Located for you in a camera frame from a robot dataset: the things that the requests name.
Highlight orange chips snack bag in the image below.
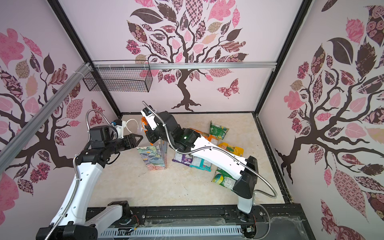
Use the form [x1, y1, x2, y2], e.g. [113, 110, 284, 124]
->
[141, 117, 149, 134]

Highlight aluminium rail left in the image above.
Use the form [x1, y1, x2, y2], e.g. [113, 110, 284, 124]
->
[1, 63, 92, 173]

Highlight green white snack bag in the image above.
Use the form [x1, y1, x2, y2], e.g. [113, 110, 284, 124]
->
[212, 168, 237, 191]

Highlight yellow snack bag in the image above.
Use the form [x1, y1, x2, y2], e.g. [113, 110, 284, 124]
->
[218, 143, 244, 157]

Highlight floral paper bag white handles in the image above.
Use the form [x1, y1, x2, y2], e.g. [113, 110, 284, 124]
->
[125, 118, 168, 171]

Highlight white slotted cable duct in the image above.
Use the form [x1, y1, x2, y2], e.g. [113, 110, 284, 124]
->
[98, 226, 243, 240]

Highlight black wire basket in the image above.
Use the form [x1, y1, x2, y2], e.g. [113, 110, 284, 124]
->
[83, 60, 153, 93]

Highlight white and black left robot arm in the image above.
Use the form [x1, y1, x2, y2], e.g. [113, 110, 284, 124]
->
[36, 125, 143, 240]

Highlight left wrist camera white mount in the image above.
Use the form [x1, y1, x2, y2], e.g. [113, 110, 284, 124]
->
[111, 120, 127, 139]

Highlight orange white snack bag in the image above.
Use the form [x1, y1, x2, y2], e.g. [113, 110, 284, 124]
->
[208, 135, 219, 146]
[191, 128, 210, 139]

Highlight black base frame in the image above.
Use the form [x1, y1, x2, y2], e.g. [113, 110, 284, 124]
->
[108, 204, 315, 240]

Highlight aluminium rail back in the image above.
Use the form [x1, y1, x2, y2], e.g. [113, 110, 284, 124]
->
[94, 62, 277, 70]

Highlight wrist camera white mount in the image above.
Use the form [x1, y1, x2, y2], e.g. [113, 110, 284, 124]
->
[141, 108, 158, 131]
[111, 120, 127, 139]

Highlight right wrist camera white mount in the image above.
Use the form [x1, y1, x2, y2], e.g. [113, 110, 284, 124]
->
[141, 108, 158, 131]

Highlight teal snack bag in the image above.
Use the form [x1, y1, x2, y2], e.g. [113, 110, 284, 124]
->
[190, 156, 212, 172]

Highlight purple snack bag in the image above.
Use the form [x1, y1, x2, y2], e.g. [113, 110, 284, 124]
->
[172, 153, 193, 166]

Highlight green snack bag far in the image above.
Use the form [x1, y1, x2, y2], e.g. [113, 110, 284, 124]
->
[210, 122, 230, 140]

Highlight aluminium rail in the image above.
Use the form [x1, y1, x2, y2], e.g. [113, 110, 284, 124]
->
[1, 63, 92, 173]
[94, 62, 277, 70]

